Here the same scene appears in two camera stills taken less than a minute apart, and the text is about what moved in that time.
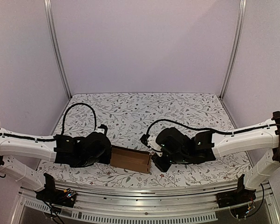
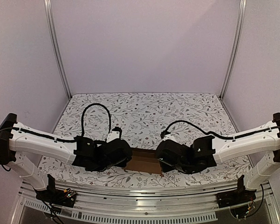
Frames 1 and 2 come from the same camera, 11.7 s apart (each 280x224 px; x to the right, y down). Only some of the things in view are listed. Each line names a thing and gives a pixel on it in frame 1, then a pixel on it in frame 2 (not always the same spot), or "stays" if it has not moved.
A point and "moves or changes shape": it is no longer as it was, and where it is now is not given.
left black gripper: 106,159 → 123,164
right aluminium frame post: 242,16 stays
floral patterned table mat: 126,117 stays
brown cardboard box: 130,159 moves or changes shape
